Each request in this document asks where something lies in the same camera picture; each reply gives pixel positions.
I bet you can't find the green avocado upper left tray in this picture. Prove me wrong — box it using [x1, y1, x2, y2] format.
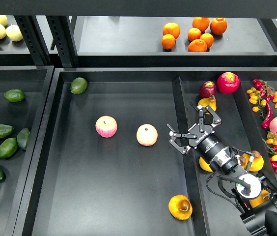
[3, 89, 26, 102]

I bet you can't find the orange far left top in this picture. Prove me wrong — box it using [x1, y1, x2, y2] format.
[163, 22, 181, 39]

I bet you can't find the black centre tray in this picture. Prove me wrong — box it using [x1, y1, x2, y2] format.
[12, 67, 277, 236]

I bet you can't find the orange top right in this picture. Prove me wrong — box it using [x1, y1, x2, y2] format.
[210, 18, 227, 35]

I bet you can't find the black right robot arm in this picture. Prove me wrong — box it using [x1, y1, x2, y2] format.
[169, 105, 277, 236]

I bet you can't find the big red apple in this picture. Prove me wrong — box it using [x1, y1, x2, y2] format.
[217, 72, 241, 94]

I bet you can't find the pink apple left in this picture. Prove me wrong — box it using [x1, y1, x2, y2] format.
[95, 116, 117, 138]

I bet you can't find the dark red small apple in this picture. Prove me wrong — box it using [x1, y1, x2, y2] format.
[198, 81, 217, 98]

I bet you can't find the upper cherry tomato bunch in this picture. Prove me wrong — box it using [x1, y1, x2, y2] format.
[246, 79, 277, 118]

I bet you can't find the green avocado at tray wall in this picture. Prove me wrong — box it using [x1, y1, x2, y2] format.
[17, 128, 30, 150]

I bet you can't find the orange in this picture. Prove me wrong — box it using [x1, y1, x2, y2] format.
[192, 17, 210, 32]
[161, 34, 176, 50]
[200, 33, 214, 49]
[163, 22, 181, 39]
[210, 18, 227, 35]
[188, 39, 207, 52]

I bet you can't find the black shelf frame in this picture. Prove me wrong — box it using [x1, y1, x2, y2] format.
[0, 0, 277, 67]

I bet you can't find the orange far left bottom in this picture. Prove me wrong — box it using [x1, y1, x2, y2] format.
[161, 34, 176, 50]

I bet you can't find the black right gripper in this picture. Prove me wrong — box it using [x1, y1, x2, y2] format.
[166, 102, 231, 164]

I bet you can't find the green avocado at tray corner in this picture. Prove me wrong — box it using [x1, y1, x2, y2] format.
[70, 77, 88, 94]

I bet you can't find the orange centre small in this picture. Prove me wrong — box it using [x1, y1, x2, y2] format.
[187, 28, 202, 42]

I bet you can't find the orange right middle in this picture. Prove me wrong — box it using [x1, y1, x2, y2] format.
[200, 33, 214, 49]

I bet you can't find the pale pink apple centre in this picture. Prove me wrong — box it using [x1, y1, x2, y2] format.
[136, 124, 158, 147]

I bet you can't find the red chili pepper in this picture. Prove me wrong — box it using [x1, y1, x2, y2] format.
[261, 103, 273, 129]

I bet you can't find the orange front bottom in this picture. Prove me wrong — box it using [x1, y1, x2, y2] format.
[188, 39, 207, 52]

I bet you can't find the black left tray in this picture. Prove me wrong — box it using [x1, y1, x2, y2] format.
[0, 66, 54, 236]

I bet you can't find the orange top middle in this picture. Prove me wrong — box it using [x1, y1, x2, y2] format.
[192, 17, 210, 32]

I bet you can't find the black tray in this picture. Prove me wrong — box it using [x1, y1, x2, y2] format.
[0, 66, 54, 236]
[12, 67, 277, 236]

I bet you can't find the pale yellow pear right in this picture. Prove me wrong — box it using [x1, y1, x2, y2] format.
[6, 25, 23, 42]

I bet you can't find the light green avocado left tray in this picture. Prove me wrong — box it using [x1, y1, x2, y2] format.
[0, 138, 18, 159]

